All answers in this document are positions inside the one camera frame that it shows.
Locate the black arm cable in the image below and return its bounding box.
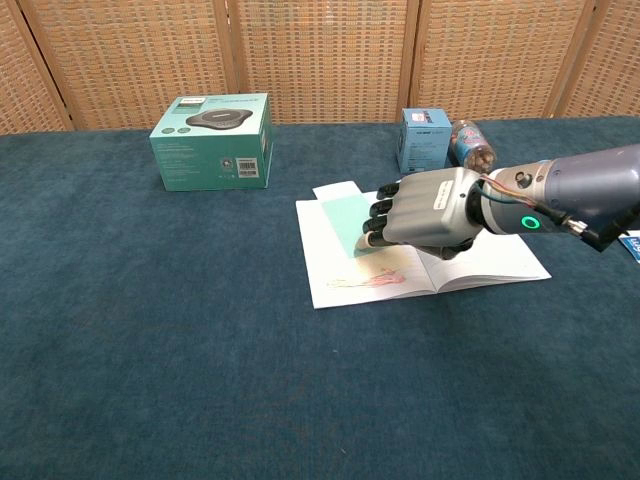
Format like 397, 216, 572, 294
537, 199, 640, 253

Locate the blue correction tape pack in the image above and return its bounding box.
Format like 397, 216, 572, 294
617, 229, 640, 264

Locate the woven bamboo folding screen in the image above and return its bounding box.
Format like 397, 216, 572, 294
0, 0, 640, 135

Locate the pale blue bookmark pink tassel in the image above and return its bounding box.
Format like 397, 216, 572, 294
312, 180, 409, 290

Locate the clear snack jar blue label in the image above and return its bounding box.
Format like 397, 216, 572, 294
448, 119, 498, 171

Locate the teal speaker product box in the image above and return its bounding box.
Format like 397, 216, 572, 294
148, 91, 275, 192

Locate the dark teal table cloth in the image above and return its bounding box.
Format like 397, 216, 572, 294
0, 115, 640, 480

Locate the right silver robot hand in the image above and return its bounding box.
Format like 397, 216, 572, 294
358, 167, 489, 261

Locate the open white lined notebook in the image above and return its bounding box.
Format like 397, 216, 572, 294
294, 176, 553, 310

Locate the small light blue box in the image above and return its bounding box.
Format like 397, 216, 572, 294
396, 107, 454, 175

